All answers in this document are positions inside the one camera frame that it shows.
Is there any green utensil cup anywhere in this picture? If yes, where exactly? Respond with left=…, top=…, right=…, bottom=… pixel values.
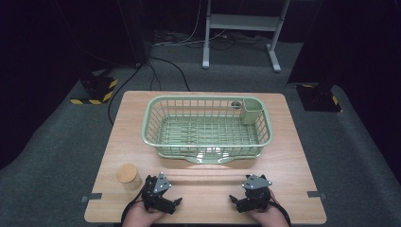
left=241, top=96, right=265, bottom=125

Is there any white floor cable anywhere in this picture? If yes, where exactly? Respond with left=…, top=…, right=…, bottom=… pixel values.
left=150, top=0, right=229, bottom=48

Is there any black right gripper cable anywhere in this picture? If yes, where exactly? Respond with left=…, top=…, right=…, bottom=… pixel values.
left=268, top=188, right=292, bottom=227

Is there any black floor cable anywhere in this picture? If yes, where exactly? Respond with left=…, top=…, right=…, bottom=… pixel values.
left=107, top=61, right=144, bottom=126
left=147, top=56, right=192, bottom=93

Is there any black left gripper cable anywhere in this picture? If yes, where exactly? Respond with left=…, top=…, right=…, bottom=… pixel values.
left=120, top=188, right=146, bottom=225

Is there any grey table bracket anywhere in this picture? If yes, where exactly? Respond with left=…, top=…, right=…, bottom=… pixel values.
left=80, top=192, right=103, bottom=203
left=306, top=190, right=327, bottom=201

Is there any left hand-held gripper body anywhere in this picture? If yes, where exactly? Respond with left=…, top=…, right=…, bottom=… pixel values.
left=140, top=171, right=173, bottom=213

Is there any person's left hand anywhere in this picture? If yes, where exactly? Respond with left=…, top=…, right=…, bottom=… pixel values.
left=121, top=201, right=166, bottom=227

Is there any glass jar with wooden lid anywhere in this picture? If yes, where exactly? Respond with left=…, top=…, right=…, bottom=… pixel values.
left=115, top=163, right=144, bottom=192

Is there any person's right hand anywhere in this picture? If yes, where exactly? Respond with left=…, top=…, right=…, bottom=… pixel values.
left=247, top=201, right=290, bottom=227

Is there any green plastic dish rack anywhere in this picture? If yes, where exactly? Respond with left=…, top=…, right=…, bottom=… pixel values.
left=141, top=95, right=273, bottom=166

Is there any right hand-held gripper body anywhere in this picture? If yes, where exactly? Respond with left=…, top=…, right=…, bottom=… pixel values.
left=241, top=173, right=273, bottom=212

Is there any grey metal stand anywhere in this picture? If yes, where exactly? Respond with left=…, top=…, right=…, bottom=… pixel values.
left=201, top=0, right=291, bottom=74

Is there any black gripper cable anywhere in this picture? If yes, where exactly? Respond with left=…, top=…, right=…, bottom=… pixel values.
left=268, top=188, right=292, bottom=227
left=120, top=188, right=146, bottom=225

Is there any black yellow striped base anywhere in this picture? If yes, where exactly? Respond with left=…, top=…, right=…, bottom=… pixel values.
left=69, top=73, right=119, bottom=106
left=295, top=81, right=343, bottom=114

